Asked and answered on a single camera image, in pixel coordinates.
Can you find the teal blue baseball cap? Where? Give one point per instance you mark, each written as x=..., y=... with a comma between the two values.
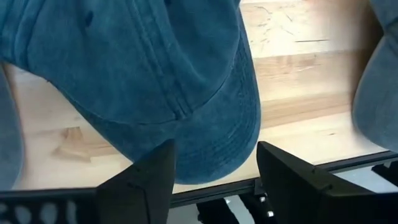
x=140, y=62

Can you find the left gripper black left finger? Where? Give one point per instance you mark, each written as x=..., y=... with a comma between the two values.
x=140, y=193

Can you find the grey baseball cap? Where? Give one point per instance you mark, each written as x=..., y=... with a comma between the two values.
x=379, y=102

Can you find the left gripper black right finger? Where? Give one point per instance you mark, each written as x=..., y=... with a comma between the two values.
x=292, y=186

